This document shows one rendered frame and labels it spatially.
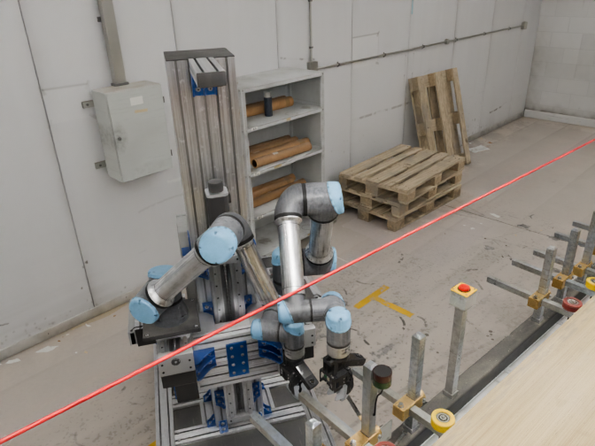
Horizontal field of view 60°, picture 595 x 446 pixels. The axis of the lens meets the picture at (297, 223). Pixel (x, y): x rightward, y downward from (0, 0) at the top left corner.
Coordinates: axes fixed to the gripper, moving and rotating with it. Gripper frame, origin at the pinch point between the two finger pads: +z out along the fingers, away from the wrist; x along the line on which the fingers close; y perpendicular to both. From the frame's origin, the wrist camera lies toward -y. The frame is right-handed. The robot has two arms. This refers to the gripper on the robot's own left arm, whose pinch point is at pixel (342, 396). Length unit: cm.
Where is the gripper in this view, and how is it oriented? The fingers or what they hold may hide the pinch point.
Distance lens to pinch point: 182.9
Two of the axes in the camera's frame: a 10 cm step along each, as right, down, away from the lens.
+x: 6.5, 3.1, -6.9
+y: -7.6, 3.1, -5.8
